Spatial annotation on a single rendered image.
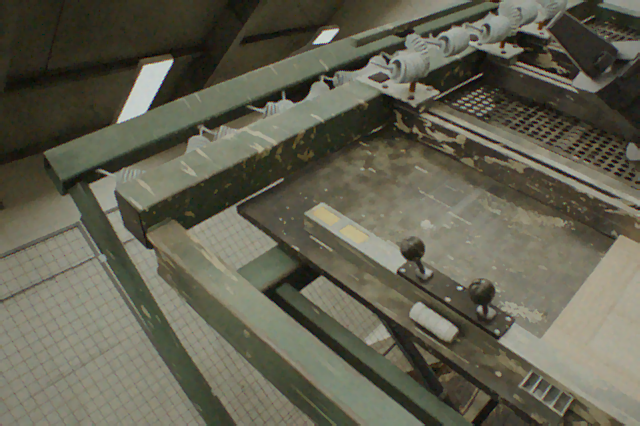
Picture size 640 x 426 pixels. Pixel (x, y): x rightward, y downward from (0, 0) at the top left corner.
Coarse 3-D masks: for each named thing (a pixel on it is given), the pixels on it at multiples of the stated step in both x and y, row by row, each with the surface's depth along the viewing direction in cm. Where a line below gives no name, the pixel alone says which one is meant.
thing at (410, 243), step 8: (408, 240) 74; (416, 240) 74; (400, 248) 75; (408, 248) 74; (416, 248) 74; (424, 248) 74; (408, 256) 74; (416, 256) 74; (416, 272) 84; (424, 272) 83; (432, 272) 83
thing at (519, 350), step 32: (320, 224) 95; (352, 224) 95; (352, 256) 92; (384, 256) 89; (416, 288) 83; (448, 320) 81; (512, 352) 74; (544, 352) 74; (576, 384) 69; (608, 384) 69; (608, 416) 66
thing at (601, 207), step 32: (416, 96) 121; (416, 128) 124; (448, 128) 117; (480, 128) 117; (480, 160) 114; (512, 160) 108; (544, 160) 108; (544, 192) 106; (576, 192) 101; (608, 192) 100; (608, 224) 99
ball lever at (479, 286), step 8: (480, 280) 68; (488, 280) 68; (472, 288) 68; (480, 288) 68; (488, 288) 67; (472, 296) 68; (480, 296) 68; (488, 296) 67; (480, 304) 68; (480, 312) 77; (488, 312) 77; (488, 320) 77
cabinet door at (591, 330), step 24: (624, 240) 96; (600, 264) 91; (624, 264) 91; (600, 288) 86; (624, 288) 87; (576, 312) 82; (600, 312) 82; (624, 312) 83; (552, 336) 78; (576, 336) 78; (600, 336) 79; (624, 336) 79; (576, 360) 75; (600, 360) 75; (624, 360) 75; (624, 384) 72
